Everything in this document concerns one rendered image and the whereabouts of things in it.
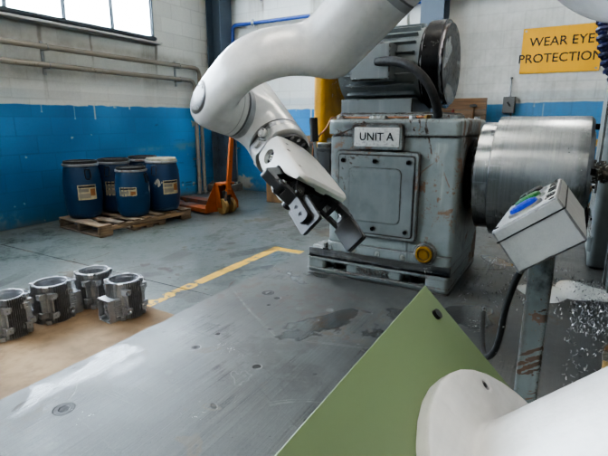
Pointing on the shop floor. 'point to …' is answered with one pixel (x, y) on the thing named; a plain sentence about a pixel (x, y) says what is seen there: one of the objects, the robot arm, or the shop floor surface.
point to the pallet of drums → (120, 194)
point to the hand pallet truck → (220, 199)
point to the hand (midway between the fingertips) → (332, 231)
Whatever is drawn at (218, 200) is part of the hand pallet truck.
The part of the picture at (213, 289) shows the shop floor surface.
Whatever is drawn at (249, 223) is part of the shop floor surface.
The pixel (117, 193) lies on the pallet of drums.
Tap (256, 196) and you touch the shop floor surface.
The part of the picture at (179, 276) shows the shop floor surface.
